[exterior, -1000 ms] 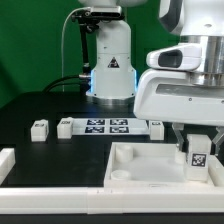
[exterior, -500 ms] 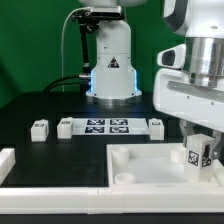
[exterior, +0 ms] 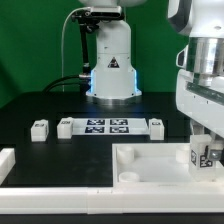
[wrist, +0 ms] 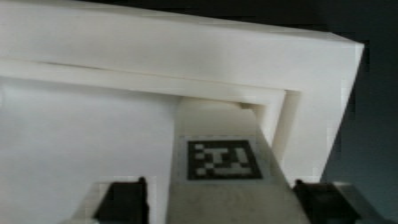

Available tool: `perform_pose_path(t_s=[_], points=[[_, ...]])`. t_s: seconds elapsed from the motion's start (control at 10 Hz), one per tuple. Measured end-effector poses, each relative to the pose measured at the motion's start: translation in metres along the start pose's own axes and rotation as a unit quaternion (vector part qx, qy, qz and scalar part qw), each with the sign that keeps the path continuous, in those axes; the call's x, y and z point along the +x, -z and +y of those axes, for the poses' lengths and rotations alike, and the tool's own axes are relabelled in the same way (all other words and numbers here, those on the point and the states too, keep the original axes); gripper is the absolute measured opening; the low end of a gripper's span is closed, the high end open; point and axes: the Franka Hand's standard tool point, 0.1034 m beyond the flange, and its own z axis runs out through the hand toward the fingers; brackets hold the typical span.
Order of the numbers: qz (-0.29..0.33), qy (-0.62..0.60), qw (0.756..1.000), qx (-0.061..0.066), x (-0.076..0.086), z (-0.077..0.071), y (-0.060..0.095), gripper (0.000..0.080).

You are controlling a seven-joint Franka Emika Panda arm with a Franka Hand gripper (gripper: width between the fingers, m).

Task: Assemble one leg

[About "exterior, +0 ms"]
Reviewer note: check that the black camera on stand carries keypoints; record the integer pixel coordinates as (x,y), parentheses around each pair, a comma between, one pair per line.
(88,19)

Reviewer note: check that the white U-shaped obstacle fence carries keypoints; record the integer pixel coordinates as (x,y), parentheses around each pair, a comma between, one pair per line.
(124,198)

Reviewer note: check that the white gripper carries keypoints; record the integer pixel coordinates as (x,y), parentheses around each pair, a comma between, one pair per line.
(205,105)

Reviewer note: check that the white marker base plate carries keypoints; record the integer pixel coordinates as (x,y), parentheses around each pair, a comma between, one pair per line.
(110,126)

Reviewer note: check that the white square tabletop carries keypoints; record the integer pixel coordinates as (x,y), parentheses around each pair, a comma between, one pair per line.
(155,163)

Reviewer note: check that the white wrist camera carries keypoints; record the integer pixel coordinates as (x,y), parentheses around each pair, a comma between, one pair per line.
(181,58)

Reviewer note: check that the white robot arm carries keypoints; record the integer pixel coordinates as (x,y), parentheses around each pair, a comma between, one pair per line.
(200,80)

